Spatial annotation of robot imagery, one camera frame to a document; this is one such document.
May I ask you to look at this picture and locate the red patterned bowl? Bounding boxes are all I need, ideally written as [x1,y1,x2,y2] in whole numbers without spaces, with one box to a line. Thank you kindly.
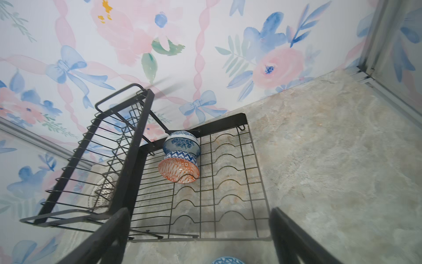
[158,151,200,184]

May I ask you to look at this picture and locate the white lattice bowl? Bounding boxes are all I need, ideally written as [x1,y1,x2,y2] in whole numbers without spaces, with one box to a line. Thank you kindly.
[87,176,115,211]

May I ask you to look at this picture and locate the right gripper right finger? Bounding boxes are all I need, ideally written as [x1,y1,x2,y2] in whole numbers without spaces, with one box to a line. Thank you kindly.
[269,207,340,264]

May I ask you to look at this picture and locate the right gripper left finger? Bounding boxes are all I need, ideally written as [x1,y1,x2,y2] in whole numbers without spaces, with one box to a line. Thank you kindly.
[59,208,130,264]

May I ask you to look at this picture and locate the black wire dish rack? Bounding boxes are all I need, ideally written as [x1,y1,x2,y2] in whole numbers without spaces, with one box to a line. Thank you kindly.
[21,84,270,242]

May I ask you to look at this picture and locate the dark blue patterned bowl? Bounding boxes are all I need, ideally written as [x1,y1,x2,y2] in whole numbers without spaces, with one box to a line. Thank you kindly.
[212,256,245,264]

